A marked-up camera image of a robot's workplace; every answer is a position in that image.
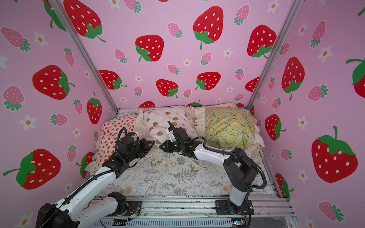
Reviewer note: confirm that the grey floral bed sheet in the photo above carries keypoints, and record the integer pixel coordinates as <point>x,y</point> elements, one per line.
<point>176,176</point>

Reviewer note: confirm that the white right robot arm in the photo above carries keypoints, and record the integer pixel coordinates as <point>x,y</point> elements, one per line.
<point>243,172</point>

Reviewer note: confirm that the white strawberry print pillow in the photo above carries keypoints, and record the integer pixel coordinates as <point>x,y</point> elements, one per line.
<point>105,145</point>

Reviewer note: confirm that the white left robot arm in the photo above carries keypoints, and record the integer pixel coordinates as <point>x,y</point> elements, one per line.
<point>75,211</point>

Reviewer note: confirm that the teal lemon print pillow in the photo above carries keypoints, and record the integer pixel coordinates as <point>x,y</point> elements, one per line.
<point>228,128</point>

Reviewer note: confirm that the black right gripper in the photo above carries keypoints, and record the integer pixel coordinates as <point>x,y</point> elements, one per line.
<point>173,145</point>

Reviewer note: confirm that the aluminium frame post left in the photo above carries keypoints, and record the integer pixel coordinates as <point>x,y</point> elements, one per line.
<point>74,36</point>

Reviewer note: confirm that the aluminium frame post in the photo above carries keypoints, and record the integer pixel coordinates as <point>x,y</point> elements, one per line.
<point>74,36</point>
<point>282,35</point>

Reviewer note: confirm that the white cookie print pillow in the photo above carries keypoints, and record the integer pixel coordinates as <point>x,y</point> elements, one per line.
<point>152,124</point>

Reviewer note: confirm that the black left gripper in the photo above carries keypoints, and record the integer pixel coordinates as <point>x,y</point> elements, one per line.
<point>143,143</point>

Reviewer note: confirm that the aluminium frame post right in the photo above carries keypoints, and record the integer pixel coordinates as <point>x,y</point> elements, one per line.
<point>282,35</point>

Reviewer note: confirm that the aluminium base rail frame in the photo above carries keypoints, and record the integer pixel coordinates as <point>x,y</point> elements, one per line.
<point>264,211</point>

